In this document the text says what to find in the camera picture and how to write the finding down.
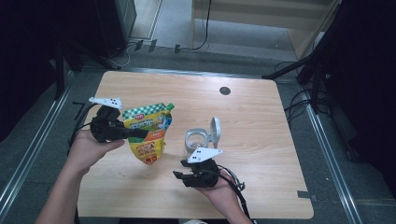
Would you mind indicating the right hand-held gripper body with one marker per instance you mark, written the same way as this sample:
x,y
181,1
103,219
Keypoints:
x,y
202,175

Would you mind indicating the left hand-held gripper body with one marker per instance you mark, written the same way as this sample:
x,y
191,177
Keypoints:
x,y
106,126

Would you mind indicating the green yellow spout pouch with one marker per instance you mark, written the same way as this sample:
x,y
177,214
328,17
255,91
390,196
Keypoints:
x,y
149,121

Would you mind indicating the white lidded jug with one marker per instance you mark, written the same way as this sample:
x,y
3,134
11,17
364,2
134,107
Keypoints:
x,y
194,140

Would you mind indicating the person's right hand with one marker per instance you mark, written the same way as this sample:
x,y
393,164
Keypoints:
x,y
222,196

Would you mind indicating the person's left hand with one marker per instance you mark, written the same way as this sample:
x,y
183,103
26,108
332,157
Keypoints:
x,y
87,149

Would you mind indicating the black metal stand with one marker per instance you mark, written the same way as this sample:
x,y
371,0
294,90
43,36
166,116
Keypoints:
x,y
59,71
286,68

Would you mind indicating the round dark table grommet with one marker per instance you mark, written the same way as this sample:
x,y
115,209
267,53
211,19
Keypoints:
x,y
225,90

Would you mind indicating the dark floor tape strip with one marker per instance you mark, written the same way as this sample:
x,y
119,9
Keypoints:
x,y
138,45
152,45

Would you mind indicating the dark cabinet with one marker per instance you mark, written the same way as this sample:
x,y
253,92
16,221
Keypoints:
x,y
115,25

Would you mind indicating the grey tape piece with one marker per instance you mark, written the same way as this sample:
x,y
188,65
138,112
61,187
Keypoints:
x,y
306,195

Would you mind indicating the dark curtain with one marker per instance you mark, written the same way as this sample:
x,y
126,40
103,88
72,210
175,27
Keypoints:
x,y
25,46
370,77

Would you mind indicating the light wooden shelf unit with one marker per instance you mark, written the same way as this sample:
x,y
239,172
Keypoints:
x,y
249,18

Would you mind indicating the metal floor rail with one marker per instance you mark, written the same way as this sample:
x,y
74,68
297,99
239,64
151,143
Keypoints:
x,y
34,146
330,158

